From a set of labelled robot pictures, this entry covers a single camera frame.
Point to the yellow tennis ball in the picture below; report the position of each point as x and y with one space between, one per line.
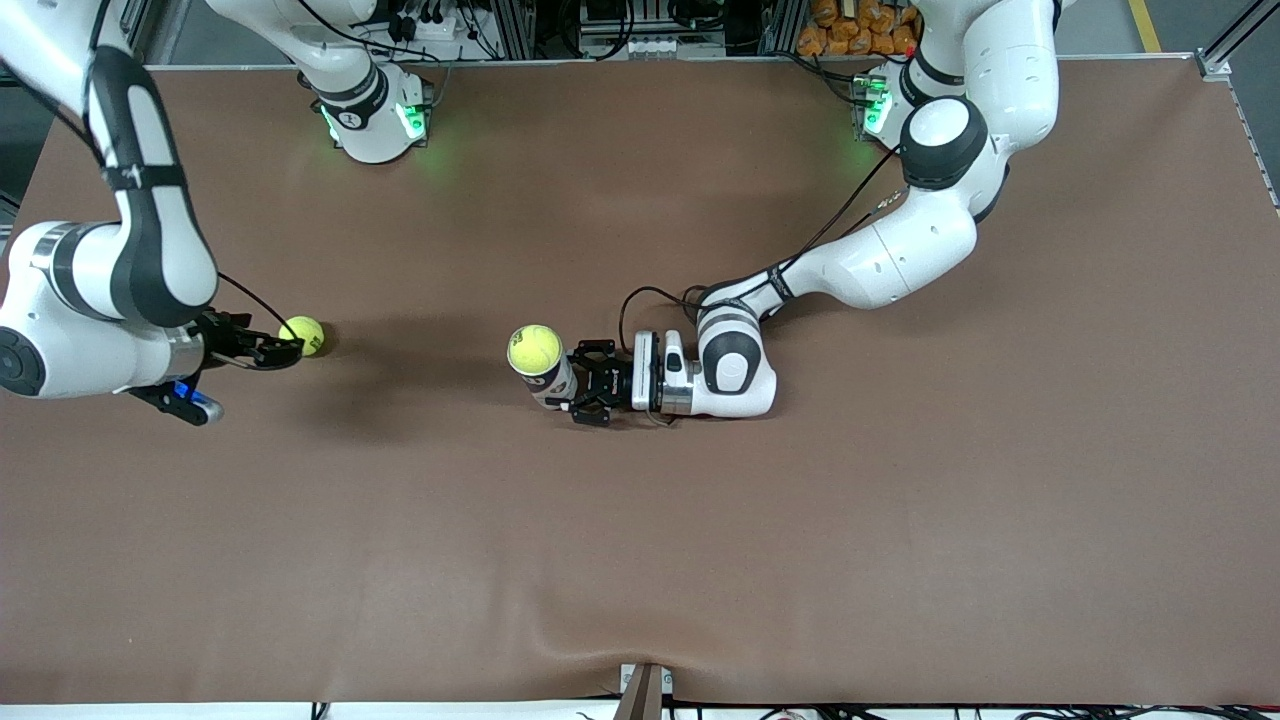
535 350
308 330

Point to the orange mesh bag pile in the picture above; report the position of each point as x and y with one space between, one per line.
840 30

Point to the camera mount post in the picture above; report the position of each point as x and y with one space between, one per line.
643 700

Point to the brown table cover mat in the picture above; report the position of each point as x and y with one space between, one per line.
700 550

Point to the aluminium frame strut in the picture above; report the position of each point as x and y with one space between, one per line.
1240 30

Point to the aluminium frame post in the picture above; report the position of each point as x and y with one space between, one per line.
778 28
160 30
515 30

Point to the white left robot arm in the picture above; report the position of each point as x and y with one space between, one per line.
900 260

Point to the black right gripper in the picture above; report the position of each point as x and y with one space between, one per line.
222 338

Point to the silver tennis ball can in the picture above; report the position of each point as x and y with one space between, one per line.
552 390

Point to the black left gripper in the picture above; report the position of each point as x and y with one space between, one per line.
612 380

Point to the white power strip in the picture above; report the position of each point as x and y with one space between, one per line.
445 30

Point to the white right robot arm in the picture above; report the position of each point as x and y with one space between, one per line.
60 300

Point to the white terminal block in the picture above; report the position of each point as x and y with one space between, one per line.
655 47

